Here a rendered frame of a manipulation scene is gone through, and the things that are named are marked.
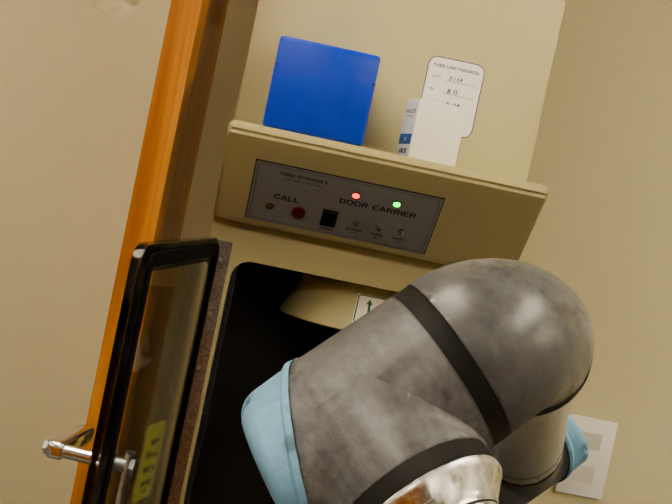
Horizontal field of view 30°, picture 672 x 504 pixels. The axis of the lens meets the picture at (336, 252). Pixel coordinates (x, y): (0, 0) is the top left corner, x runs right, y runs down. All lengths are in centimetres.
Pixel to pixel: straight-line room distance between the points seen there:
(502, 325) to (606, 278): 107
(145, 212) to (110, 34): 58
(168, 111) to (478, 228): 33
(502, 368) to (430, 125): 53
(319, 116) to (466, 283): 48
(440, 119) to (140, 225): 32
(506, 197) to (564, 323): 46
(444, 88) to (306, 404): 65
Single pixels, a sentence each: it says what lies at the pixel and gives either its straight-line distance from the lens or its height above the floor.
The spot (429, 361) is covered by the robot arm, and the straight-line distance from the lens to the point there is 76.
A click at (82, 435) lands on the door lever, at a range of 114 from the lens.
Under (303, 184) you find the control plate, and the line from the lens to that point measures 125.
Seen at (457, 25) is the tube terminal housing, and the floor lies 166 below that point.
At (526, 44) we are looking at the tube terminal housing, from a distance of 137.
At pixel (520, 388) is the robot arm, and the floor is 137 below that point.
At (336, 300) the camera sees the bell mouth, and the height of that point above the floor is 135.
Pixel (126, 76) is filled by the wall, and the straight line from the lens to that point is 178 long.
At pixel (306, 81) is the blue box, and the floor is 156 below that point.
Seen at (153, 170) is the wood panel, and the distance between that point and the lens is 125.
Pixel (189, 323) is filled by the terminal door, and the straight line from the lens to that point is 126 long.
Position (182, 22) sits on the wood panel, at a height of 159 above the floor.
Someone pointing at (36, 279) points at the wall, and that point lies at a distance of 180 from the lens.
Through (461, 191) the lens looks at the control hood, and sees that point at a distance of 124.
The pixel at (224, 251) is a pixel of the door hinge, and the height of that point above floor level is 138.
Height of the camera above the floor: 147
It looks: 3 degrees down
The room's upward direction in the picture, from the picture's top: 12 degrees clockwise
